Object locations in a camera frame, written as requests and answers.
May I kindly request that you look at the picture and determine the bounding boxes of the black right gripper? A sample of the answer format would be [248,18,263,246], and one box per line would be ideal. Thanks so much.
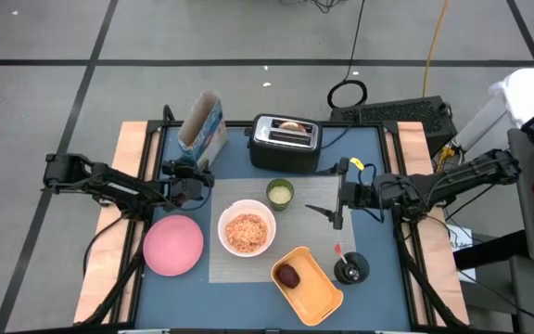
[304,157,378,232]

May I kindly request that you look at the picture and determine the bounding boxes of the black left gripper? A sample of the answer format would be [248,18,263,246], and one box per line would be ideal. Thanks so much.
[160,159,216,210]

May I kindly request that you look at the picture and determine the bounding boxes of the blue Frosted Flakes cereal box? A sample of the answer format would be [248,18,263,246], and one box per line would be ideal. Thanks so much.
[176,90,229,172]

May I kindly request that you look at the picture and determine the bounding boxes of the pink bowl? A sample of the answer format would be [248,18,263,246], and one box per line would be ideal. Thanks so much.
[217,199,277,258]

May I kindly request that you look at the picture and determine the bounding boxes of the toast slice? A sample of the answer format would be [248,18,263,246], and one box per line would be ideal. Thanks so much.
[278,121,308,134]

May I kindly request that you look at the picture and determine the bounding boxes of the pink plate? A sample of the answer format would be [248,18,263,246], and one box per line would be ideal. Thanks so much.
[142,214,205,278]

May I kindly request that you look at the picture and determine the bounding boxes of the dark red apple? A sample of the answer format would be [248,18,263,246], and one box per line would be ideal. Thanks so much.
[274,263,302,289]

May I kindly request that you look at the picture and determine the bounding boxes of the white cup filling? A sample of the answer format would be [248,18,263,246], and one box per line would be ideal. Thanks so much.
[269,184,292,206]

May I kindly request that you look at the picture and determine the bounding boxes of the green glass cup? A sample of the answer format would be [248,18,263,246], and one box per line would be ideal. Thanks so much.
[265,178,296,212]

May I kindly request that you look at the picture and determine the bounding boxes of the grey woven placemat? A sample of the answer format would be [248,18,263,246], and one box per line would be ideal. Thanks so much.
[208,175,357,284]

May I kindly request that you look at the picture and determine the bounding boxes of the black toaster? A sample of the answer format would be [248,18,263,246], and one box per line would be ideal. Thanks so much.
[244,113,324,174]

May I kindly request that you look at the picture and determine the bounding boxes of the orange cereal flakes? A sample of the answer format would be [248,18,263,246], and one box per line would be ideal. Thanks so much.
[224,213,269,254]

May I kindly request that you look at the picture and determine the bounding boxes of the black utensil holder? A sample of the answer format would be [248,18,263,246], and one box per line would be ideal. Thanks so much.
[333,251,371,286]

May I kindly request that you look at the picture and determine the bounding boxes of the yellow plastic tray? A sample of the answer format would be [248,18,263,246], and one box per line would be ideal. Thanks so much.
[270,246,345,327]

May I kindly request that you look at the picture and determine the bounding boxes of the wooden side board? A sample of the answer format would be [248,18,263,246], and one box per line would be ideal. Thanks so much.
[72,121,150,325]
[396,121,471,327]

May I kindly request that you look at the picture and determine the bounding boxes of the white paper sheet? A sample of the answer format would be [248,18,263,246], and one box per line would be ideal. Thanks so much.
[446,225,477,280]

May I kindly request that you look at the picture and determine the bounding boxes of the white bag-lined trash bin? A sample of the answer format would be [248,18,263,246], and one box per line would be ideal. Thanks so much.
[451,68,534,154]

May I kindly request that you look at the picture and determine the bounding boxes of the black toaster power cable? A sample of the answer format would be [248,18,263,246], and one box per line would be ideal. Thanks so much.
[320,121,359,150]

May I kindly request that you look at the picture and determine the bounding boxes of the black floor cable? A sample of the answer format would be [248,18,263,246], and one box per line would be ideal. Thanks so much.
[325,0,369,110]

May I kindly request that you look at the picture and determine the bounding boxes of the yellow cable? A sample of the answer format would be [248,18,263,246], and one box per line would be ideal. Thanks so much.
[422,0,450,98]

